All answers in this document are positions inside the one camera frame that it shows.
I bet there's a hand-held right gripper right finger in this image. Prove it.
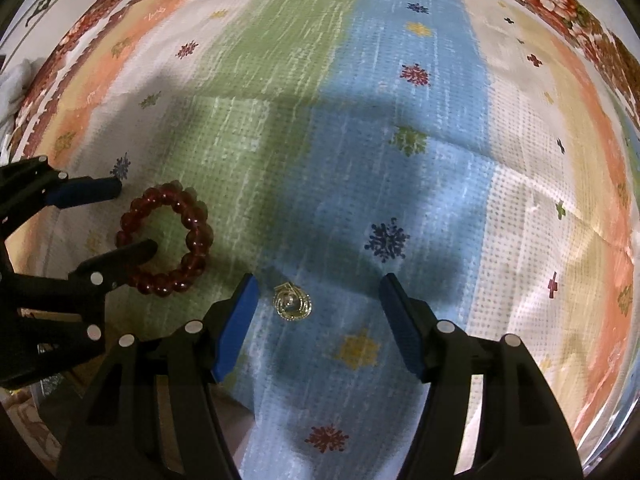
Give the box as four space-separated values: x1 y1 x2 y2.
378 272 586 480

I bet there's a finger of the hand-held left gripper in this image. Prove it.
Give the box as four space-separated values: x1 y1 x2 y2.
0 156 123 241
66 239 159 295

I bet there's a grey crumpled cloth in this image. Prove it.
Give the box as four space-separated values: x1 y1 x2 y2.
0 59 37 113

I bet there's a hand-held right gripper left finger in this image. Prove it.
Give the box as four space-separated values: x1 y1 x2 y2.
57 272 261 480

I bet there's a small gold ring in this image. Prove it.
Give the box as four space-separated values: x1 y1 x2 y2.
272 282 314 321

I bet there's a dark red bead bracelet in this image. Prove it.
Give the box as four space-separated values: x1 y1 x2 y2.
115 180 213 296

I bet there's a striped colourful mat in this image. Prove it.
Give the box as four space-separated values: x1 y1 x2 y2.
10 0 636 480

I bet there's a white bed headboard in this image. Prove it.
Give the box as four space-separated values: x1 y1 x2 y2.
0 0 136 67

